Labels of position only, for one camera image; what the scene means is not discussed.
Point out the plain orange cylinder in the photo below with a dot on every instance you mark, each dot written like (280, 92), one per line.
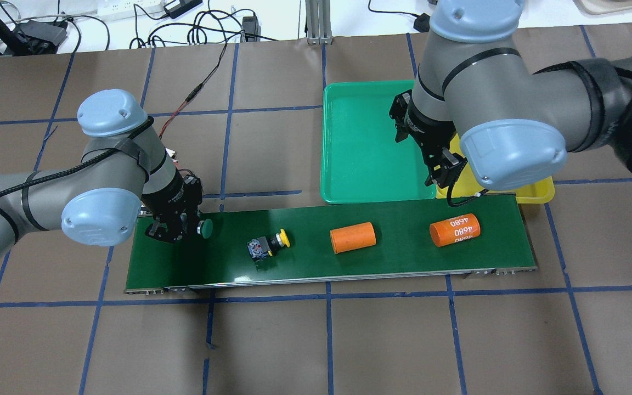
(354, 237)

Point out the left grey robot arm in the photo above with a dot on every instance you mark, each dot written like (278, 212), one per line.
(124, 167)

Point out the aluminium frame post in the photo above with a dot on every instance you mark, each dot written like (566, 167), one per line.
(318, 22)

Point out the yellow push button switch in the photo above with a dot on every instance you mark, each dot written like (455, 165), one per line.
(267, 246)

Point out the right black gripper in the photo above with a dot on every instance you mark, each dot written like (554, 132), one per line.
(427, 130)

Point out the white power strip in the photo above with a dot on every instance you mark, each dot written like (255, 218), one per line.
(116, 10)

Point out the green push button switch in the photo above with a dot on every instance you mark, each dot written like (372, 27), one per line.
(205, 228)

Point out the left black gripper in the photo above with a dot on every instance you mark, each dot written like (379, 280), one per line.
(171, 196)

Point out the black power adapter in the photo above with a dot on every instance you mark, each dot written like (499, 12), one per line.
(175, 9)

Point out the orange cylinder with 4680 print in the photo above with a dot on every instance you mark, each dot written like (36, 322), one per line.
(456, 229)

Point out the black camera stand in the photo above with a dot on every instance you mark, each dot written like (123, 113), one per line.
(29, 37)

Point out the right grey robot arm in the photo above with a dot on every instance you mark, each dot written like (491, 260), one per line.
(474, 103)

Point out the green plastic tray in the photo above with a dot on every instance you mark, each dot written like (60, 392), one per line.
(361, 160)

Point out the yellow plastic tray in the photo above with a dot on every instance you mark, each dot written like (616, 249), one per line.
(534, 193)

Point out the green conveyor belt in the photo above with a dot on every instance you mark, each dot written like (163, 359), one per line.
(404, 246)

